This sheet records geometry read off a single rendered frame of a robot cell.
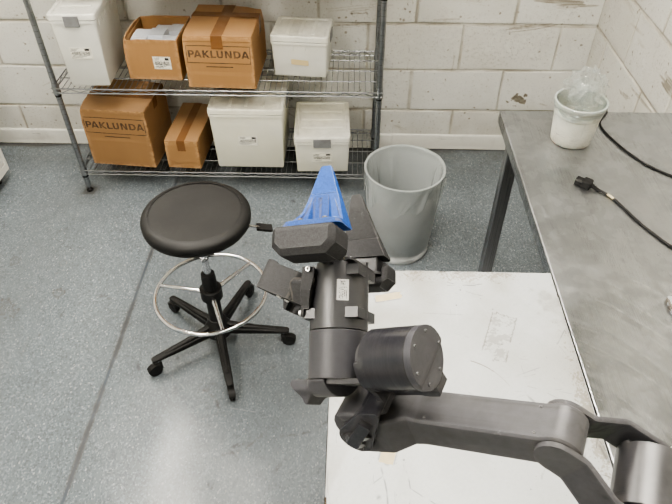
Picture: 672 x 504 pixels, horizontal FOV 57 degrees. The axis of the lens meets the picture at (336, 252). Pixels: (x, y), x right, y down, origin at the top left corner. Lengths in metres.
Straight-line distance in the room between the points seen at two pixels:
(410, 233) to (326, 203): 1.98
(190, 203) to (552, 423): 1.62
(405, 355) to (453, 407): 0.09
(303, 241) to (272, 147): 2.42
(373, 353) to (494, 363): 0.72
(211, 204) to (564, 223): 1.05
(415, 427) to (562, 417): 0.13
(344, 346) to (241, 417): 1.67
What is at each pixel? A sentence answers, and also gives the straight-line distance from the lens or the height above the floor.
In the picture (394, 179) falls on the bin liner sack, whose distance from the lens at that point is 2.71.
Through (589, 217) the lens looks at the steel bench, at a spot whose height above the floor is 0.90.
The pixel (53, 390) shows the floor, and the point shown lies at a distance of 2.48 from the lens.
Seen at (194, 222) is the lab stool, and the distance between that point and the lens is 1.95.
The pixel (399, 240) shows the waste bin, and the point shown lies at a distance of 2.58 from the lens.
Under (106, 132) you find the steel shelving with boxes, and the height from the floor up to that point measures 0.31.
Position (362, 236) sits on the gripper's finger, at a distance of 0.67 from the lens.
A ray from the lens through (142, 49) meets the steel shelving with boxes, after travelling 2.89.
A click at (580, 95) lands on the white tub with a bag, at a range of 1.78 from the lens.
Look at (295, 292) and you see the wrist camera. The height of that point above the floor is 1.43.
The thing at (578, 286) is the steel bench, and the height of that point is 0.90.
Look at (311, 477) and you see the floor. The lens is 2.10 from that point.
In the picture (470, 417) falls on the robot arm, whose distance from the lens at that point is 0.58.
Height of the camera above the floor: 1.87
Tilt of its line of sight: 43 degrees down
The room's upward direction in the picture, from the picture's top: straight up
